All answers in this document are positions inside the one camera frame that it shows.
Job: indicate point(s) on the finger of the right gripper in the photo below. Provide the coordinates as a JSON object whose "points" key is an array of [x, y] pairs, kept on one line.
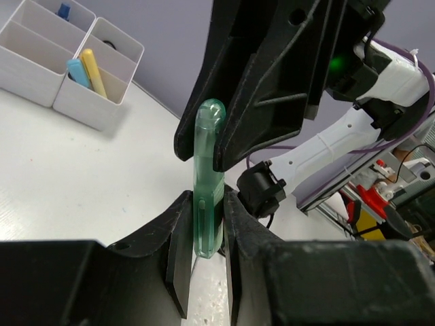
{"points": [[236, 30]]}

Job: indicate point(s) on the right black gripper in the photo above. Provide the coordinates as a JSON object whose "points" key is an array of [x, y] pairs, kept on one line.
{"points": [[310, 47]]}

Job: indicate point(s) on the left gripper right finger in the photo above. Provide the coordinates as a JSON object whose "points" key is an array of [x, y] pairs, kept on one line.
{"points": [[276, 282]]}

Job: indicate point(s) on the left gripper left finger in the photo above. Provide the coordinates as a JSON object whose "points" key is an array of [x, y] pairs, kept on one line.
{"points": [[142, 279]]}

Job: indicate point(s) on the green highlighter pen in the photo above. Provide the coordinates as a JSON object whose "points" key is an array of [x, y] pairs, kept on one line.
{"points": [[208, 184]]}

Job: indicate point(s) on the yellow highlighter pen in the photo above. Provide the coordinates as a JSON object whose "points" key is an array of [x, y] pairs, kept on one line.
{"points": [[91, 67]]}

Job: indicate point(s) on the blue highlighter pen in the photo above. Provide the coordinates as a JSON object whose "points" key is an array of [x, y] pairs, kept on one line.
{"points": [[77, 72]]}

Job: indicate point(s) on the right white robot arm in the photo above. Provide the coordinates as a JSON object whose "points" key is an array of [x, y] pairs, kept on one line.
{"points": [[396, 105]]}

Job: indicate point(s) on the white four-compartment organizer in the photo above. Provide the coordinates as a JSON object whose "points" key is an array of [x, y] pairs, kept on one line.
{"points": [[36, 45]]}

